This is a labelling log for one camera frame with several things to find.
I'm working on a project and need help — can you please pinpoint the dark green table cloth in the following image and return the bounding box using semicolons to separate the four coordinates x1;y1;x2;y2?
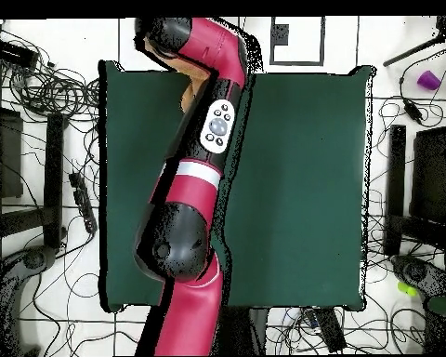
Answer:
98;59;376;313

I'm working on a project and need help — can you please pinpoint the dark grey curved stand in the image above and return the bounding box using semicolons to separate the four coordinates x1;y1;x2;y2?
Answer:
0;245;59;356
389;254;446;298

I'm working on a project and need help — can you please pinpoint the black upright bar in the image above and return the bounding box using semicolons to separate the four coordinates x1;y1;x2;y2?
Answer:
43;112;65;249
384;124;407;256

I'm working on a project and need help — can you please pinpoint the orange terry towel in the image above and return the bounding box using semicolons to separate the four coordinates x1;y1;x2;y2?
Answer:
143;34;213;113

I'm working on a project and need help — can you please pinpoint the yellow-green ball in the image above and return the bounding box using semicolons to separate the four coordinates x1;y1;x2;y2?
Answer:
396;281;419;298

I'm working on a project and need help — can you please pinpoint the black inline power adapter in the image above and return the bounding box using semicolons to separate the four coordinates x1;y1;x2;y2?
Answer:
403;99;423;124

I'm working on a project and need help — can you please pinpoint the large black box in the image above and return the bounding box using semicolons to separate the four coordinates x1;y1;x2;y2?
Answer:
0;105;24;200
410;126;446;224

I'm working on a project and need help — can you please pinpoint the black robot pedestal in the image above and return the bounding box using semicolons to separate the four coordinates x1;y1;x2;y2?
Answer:
216;306;269;356

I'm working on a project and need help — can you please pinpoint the purple cup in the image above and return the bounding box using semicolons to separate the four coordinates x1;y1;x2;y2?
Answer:
416;70;442;91

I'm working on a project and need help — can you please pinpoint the long black power strip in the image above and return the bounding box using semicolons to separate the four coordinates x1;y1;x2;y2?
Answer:
68;171;98;234

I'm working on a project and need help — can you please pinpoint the thin black rod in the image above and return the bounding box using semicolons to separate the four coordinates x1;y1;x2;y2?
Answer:
382;31;446;68

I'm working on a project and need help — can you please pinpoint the black network switch box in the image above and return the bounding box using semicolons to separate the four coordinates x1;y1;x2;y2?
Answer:
0;37;40;70

